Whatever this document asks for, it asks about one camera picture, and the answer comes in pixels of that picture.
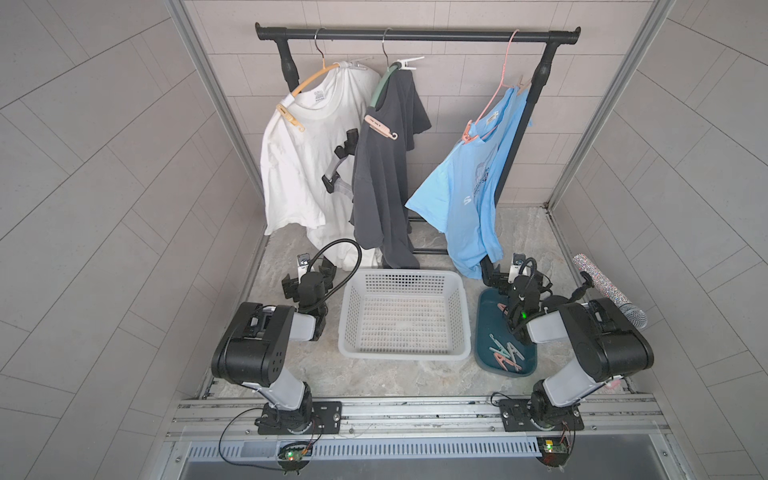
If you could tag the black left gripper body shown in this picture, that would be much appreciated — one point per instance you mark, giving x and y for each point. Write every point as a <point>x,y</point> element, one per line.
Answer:
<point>289,287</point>

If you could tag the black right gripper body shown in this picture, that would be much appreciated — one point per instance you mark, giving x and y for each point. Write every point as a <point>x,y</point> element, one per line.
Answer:
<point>505,288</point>

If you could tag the dark grey t-shirt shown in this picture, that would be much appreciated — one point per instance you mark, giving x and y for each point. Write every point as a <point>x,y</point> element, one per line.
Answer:
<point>380,177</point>

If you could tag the light blue t-shirt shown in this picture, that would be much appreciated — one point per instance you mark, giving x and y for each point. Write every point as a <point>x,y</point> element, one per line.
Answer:
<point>457,198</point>

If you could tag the white t-shirt black print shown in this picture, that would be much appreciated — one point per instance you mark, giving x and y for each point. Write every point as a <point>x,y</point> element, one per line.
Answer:
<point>292,163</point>

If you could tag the pink wire hanger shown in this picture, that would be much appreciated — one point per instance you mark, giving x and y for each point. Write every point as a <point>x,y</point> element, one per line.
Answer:
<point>501,83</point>

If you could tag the light pink clothespin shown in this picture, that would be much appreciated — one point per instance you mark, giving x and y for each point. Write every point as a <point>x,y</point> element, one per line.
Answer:
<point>380,128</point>

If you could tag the yellow clothespin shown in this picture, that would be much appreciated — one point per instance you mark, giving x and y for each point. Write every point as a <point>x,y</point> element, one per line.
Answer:
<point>290,118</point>

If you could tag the beige clothespin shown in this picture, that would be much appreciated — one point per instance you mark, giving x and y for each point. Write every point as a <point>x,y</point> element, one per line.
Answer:
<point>523,85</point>

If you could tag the orange plastic hanger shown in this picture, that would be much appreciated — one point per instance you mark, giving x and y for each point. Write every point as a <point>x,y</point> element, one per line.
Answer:
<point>326,68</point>

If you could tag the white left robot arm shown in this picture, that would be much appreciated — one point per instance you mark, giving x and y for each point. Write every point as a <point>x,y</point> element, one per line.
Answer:
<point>253,350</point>

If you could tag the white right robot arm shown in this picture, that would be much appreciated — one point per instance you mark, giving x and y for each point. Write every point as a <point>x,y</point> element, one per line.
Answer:
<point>518,312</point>

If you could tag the teal clothespin tray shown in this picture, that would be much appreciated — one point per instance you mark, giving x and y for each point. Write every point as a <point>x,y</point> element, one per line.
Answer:
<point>496,350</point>

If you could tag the glitter microphone on stand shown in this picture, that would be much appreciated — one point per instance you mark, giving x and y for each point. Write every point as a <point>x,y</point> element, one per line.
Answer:
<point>607,288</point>

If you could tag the white laundry basket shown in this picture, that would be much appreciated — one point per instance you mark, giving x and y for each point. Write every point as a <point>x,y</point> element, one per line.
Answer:
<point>405,315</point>

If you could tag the black clothes rack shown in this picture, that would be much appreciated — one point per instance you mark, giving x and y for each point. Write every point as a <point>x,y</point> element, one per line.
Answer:
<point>552,40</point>

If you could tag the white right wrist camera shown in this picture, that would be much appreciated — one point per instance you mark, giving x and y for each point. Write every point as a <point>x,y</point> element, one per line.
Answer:
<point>518,262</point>

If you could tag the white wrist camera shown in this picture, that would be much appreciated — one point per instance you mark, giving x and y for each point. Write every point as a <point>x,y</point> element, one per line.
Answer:
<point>303,261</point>
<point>518,262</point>

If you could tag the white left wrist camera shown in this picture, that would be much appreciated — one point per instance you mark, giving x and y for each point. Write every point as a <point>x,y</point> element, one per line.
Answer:
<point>303,261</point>

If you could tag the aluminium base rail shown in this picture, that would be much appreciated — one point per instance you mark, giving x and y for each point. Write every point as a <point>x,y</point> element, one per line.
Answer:
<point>383,428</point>

